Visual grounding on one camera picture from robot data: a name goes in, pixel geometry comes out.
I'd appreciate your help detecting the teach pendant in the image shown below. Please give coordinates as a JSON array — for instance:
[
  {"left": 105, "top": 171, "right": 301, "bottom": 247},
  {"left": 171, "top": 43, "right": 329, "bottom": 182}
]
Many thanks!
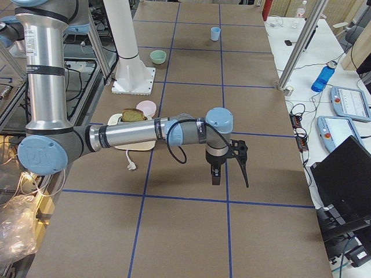
[
  {"left": 317, "top": 116, "right": 364, "bottom": 153},
  {"left": 330, "top": 86, "right": 370, "bottom": 122}
]

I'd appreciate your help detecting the blue water bottle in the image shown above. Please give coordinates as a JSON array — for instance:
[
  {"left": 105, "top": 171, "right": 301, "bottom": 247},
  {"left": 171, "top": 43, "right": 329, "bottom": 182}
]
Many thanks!
[{"left": 311, "top": 60, "right": 337, "bottom": 93}]

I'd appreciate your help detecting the plastic bag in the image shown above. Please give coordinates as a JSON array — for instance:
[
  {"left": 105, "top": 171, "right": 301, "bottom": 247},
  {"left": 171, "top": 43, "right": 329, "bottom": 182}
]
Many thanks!
[{"left": 1, "top": 195, "right": 37, "bottom": 266}]

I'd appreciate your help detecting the white power plug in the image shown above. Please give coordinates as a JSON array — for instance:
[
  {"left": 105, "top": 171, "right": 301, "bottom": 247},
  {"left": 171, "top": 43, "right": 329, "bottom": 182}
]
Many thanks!
[{"left": 125, "top": 150, "right": 137, "bottom": 171}]

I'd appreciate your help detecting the light blue cup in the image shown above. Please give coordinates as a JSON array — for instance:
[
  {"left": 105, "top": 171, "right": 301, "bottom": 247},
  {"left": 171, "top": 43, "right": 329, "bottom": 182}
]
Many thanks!
[{"left": 210, "top": 27, "right": 221, "bottom": 42}]

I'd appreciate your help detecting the black laptop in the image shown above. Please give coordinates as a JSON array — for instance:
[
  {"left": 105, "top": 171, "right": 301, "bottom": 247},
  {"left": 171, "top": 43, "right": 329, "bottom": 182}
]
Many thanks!
[{"left": 310, "top": 136, "right": 370, "bottom": 216}]

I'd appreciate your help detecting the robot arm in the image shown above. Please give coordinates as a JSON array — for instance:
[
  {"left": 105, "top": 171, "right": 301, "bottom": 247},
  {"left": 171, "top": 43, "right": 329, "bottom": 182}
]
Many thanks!
[{"left": 14, "top": 1, "right": 234, "bottom": 185}]

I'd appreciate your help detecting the cream toaster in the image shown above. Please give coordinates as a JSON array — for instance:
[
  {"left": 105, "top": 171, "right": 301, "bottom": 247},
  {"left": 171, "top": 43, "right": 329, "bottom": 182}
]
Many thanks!
[{"left": 105, "top": 114, "right": 157, "bottom": 151}]

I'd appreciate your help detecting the teach pendant far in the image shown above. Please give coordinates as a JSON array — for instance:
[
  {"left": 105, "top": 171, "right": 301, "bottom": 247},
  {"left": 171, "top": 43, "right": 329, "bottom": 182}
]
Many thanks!
[{"left": 330, "top": 86, "right": 370, "bottom": 122}]

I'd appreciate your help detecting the teach pendant near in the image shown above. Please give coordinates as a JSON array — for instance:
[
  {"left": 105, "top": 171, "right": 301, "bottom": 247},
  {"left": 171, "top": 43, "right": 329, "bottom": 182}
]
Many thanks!
[{"left": 317, "top": 116, "right": 364, "bottom": 153}]

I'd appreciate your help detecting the pink bowl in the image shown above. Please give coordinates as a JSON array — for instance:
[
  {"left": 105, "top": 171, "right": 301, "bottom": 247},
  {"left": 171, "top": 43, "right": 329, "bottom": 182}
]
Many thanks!
[{"left": 136, "top": 100, "right": 157, "bottom": 118}]

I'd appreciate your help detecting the aluminium frame post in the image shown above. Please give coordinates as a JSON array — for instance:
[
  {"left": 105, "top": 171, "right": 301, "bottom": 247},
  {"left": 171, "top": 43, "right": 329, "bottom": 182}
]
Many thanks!
[{"left": 276, "top": 0, "right": 329, "bottom": 91}]

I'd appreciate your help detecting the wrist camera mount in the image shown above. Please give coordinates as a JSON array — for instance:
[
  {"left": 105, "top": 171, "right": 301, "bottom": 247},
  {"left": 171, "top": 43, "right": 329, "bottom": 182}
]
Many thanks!
[{"left": 227, "top": 140, "right": 249, "bottom": 188}]

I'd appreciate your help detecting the green bowl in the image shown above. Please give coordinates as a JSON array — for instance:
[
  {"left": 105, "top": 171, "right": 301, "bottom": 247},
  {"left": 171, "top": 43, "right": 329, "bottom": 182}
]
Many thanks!
[{"left": 150, "top": 50, "right": 167, "bottom": 64}]

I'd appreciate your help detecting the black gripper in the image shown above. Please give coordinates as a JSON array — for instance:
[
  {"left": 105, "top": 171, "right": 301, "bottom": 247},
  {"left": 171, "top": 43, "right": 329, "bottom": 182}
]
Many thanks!
[{"left": 206, "top": 147, "right": 227, "bottom": 185}]

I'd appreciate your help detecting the bread slice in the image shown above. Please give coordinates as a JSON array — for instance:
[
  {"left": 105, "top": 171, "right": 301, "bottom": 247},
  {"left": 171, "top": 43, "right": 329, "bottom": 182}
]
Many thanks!
[{"left": 122, "top": 108, "right": 147, "bottom": 122}]

